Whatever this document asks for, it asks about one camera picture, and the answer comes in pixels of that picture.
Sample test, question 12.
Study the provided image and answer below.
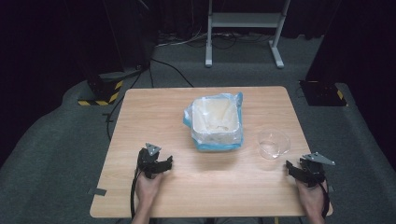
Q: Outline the white metal stand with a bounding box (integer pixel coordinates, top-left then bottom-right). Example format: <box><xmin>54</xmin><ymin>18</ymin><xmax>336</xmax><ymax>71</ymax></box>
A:
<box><xmin>204</xmin><ymin>0</ymin><xmax>292</xmax><ymax>70</ymax></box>

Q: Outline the person's right hand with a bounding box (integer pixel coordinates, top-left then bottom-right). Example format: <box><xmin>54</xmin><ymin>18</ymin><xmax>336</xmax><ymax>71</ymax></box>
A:
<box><xmin>294</xmin><ymin>178</ymin><xmax>329</xmax><ymax>217</ymax></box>

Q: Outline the grey tape strip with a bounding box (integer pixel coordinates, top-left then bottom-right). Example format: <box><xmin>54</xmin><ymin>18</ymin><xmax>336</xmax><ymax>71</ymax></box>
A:
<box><xmin>87</xmin><ymin>188</ymin><xmax>107</xmax><ymax>197</ymax></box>

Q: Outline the clear plastic cup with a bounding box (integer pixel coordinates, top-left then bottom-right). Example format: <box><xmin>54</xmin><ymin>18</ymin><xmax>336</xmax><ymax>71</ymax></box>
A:
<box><xmin>257</xmin><ymin>129</ymin><xmax>291</xmax><ymax>161</ymax></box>

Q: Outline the black base with hazard stripes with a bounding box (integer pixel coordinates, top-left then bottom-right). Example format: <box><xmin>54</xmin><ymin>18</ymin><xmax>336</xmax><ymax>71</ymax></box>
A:
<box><xmin>77</xmin><ymin>70</ymin><xmax>124</xmax><ymax>107</ymax></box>

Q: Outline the bundle of floor cables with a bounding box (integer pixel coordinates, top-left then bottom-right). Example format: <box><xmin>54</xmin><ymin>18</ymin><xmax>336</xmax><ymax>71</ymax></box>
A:
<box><xmin>155</xmin><ymin>30</ymin><xmax>273</xmax><ymax>50</ymax></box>

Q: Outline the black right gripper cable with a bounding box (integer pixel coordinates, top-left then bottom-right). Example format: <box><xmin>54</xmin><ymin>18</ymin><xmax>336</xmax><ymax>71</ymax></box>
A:
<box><xmin>319</xmin><ymin>179</ymin><xmax>331</xmax><ymax>219</ymax></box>

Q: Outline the person's left hand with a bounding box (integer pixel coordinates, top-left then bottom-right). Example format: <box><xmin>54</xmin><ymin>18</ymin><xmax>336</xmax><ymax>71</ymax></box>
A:
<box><xmin>134</xmin><ymin>171</ymin><xmax>165</xmax><ymax>203</ymax></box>

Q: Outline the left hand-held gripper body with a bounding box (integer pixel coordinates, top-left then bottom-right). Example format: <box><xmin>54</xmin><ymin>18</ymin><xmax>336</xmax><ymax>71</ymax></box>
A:
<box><xmin>136</xmin><ymin>142</ymin><xmax>166</xmax><ymax>180</ymax></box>

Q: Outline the white square bin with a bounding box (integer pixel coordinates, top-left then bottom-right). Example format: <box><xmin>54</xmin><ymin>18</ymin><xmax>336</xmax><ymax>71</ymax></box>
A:
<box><xmin>191</xmin><ymin>96</ymin><xmax>241</xmax><ymax>146</ymax></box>

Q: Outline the thin black floor cable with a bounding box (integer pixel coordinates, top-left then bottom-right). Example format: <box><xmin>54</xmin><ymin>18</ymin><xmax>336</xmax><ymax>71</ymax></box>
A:
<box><xmin>102</xmin><ymin>69</ymin><xmax>144</xmax><ymax>142</ymax></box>

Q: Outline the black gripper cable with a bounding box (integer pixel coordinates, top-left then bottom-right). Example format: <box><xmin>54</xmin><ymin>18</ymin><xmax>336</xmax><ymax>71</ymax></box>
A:
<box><xmin>319</xmin><ymin>179</ymin><xmax>331</xmax><ymax>219</ymax></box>
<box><xmin>130</xmin><ymin>167</ymin><xmax>140</xmax><ymax>220</ymax></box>

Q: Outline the black base with yellow mark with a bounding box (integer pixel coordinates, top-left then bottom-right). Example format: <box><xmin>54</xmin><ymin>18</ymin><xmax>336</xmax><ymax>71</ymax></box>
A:
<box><xmin>298</xmin><ymin>79</ymin><xmax>348</xmax><ymax>107</ymax></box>

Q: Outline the white bin with blue bag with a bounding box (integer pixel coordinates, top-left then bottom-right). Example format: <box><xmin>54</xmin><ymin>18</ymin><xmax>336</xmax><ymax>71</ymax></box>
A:
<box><xmin>182</xmin><ymin>91</ymin><xmax>245</xmax><ymax>153</ymax></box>

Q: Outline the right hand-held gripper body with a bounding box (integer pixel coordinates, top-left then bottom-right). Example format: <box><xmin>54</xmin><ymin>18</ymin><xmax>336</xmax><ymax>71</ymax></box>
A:
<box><xmin>298</xmin><ymin>151</ymin><xmax>336</xmax><ymax>189</ymax></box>

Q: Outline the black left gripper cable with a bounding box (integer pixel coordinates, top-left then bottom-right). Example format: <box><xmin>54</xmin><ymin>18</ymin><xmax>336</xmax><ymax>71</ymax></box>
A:
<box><xmin>130</xmin><ymin>167</ymin><xmax>140</xmax><ymax>220</ymax></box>

